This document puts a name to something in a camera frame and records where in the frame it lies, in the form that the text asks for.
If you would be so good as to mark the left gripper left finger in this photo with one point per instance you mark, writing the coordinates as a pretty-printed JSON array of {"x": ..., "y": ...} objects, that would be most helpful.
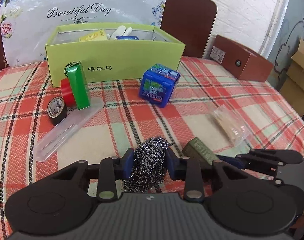
[{"x": 112, "y": 169}]

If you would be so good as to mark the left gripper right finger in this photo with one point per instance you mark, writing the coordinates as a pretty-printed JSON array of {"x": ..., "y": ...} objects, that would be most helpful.
[{"x": 189, "y": 171}]

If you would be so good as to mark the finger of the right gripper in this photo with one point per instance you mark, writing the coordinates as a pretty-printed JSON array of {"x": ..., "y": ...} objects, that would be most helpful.
[{"x": 234, "y": 161}]

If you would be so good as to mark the clear bag of toothpicks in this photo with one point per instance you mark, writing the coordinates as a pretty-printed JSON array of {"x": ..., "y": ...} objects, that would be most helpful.
[{"x": 231, "y": 124}]

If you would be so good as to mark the olive green small box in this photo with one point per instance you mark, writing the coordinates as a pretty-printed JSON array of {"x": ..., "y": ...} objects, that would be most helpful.
[{"x": 196, "y": 149}]

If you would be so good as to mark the steel wool scrubber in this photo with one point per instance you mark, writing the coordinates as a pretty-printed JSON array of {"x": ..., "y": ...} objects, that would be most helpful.
[{"x": 149, "y": 166}]

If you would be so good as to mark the clear plastic tube case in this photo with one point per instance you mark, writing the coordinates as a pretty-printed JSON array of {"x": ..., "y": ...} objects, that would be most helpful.
[{"x": 61, "y": 133}]

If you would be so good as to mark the black tape roll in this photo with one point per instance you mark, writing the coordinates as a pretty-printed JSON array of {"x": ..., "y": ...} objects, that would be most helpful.
[{"x": 56, "y": 110}]

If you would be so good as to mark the red tape roll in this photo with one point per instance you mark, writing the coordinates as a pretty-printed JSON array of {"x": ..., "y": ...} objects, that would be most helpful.
[{"x": 67, "y": 93}]

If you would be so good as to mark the blue mint gum box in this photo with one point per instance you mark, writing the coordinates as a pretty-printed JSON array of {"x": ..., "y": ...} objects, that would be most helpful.
[{"x": 158, "y": 84}]

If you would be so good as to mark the green narrow carton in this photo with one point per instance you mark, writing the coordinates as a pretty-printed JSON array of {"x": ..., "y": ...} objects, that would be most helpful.
[{"x": 78, "y": 83}]

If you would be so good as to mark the yellow white medicine box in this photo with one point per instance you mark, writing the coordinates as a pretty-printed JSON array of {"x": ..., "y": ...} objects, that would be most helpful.
[{"x": 99, "y": 35}]

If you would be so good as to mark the cardboard boxes on floor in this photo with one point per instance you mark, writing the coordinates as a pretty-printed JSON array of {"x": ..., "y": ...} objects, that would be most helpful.
[{"x": 293, "y": 88}]

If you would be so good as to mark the brown cardboard shoe box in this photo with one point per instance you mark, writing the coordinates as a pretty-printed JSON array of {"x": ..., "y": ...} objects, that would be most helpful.
[{"x": 242, "y": 62}]

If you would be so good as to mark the lime green cardboard box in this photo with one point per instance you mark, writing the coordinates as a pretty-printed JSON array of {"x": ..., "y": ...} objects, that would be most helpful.
[{"x": 110, "y": 60}]

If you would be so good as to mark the white rubber glove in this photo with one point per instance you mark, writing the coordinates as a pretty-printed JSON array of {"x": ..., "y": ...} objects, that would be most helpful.
[{"x": 121, "y": 31}]

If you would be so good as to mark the floral Beautiful Day pillow bag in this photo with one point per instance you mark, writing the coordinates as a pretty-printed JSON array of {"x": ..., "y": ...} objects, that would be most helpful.
[{"x": 26, "y": 25}]

